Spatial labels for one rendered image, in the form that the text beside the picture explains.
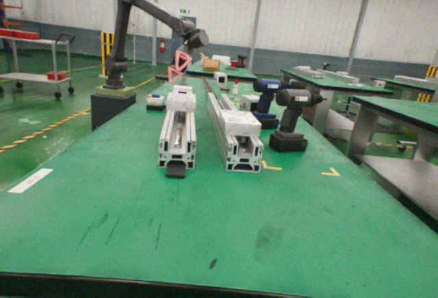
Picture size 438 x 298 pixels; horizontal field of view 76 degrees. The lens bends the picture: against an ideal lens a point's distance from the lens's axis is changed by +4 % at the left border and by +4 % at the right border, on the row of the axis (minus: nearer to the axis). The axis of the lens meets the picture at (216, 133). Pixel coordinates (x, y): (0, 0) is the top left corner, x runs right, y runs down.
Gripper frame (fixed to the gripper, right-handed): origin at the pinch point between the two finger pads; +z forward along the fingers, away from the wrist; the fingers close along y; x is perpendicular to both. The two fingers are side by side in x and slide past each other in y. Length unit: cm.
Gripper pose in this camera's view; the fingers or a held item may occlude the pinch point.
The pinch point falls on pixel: (174, 75)
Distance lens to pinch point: 115.6
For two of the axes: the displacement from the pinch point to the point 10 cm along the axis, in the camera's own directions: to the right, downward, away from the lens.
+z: -2.8, 8.6, -4.4
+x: 8.7, 4.2, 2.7
